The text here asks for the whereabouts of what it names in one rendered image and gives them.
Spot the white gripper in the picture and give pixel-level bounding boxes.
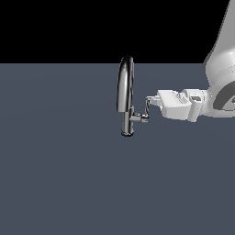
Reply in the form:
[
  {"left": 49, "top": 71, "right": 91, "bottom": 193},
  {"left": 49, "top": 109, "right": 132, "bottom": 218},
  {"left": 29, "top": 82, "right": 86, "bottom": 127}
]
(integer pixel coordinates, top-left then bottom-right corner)
[{"left": 145, "top": 89, "right": 194, "bottom": 121}]

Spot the chrome faucet lever handle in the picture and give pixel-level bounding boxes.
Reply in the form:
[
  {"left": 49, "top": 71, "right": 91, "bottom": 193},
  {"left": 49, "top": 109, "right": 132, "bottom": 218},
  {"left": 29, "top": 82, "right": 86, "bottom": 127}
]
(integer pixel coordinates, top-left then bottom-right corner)
[{"left": 131, "top": 98, "right": 152, "bottom": 124}]

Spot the chrome faucet with arched spout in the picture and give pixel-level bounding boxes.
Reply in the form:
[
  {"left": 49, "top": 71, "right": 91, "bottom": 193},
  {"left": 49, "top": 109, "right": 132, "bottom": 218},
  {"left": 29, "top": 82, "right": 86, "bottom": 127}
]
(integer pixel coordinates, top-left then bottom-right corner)
[{"left": 116, "top": 54, "right": 136, "bottom": 138}]

